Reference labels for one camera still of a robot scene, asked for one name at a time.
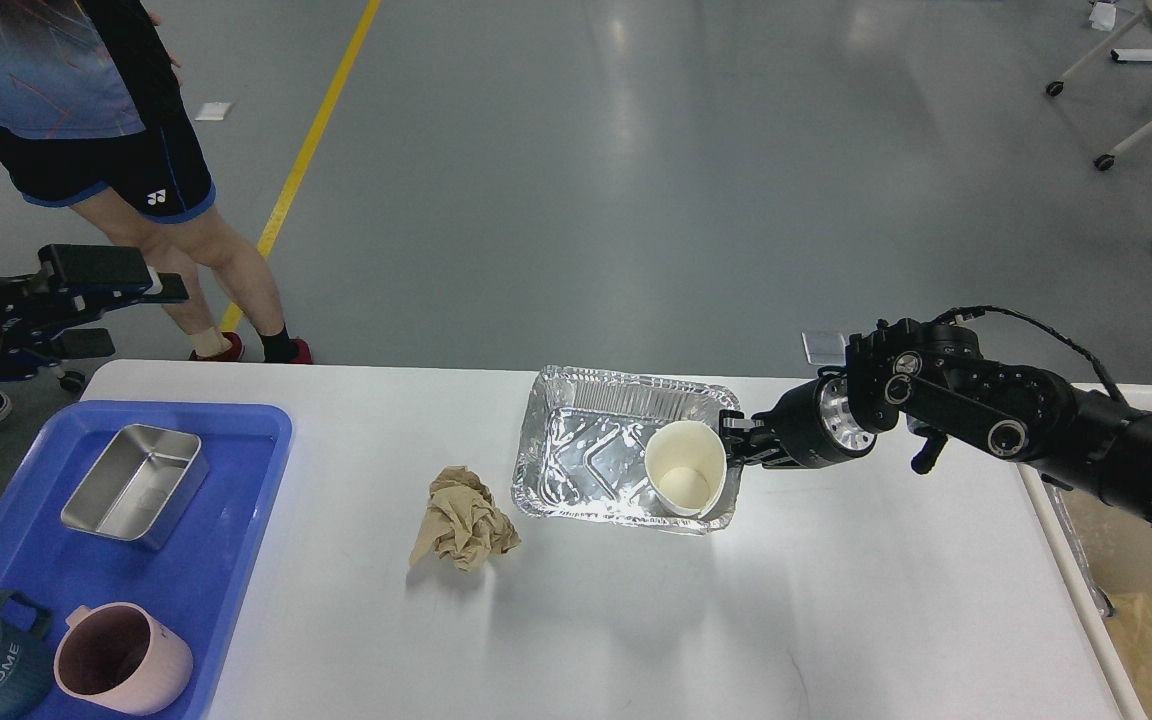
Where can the floor plate left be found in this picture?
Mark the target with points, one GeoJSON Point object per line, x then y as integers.
{"type": "Point", "coordinates": [824, 348]}

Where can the person left hand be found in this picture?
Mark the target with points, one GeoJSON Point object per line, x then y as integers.
{"type": "Point", "coordinates": [156, 20]}

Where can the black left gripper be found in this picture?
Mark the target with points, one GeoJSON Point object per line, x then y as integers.
{"type": "Point", "coordinates": [71, 271]}

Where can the pink mug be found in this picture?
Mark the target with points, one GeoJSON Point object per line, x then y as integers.
{"type": "Point", "coordinates": [117, 656]}

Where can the beige plastic bin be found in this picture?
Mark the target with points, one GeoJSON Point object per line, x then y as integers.
{"type": "Point", "coordinates": [1103, 547]}

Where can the person in patterned shirt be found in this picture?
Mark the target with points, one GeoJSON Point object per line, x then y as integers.
{"type": "Point", "coordinates": [91, 119]}

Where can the blue plastic tray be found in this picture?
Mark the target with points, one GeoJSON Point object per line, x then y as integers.
{"type": "Point", "coordinates": [195, 583]}

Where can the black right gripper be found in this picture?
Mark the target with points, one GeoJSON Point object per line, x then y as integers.
{"type": "Point", "coordinates": [812, 424]}

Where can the stainless steel rectangular container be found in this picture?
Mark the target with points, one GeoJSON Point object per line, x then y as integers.
{"type": "Point", "coordinates": [139, 487]}

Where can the white side table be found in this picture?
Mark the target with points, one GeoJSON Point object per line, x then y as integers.
{"type": "Point", "coordinates": [23, 362]}

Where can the white paper cup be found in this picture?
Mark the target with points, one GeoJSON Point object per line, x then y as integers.
{"type": "Point", "coordinates": [686, 463]}

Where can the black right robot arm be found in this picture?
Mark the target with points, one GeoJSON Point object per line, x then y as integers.
{"type": "Point", "coordinates": [935, 375]}

